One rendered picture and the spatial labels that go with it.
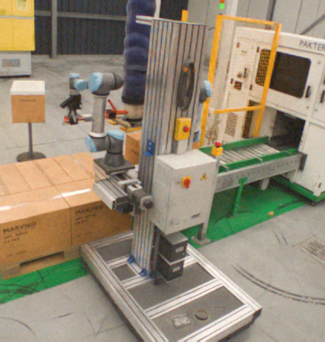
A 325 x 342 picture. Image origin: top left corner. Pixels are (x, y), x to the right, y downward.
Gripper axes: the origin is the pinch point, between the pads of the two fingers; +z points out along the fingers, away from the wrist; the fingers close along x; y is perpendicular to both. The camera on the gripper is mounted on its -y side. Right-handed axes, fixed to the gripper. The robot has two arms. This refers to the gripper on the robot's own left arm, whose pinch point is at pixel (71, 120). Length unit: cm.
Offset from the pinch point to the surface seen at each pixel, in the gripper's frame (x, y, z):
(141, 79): -9, 58, -30
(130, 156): 6, 66, 48
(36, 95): 172, 44, 27
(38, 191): 22, -21, 68
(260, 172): -50, 208, 75
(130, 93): -5, 51, -17
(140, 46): -8, 55, -56
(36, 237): -10, -38, 89
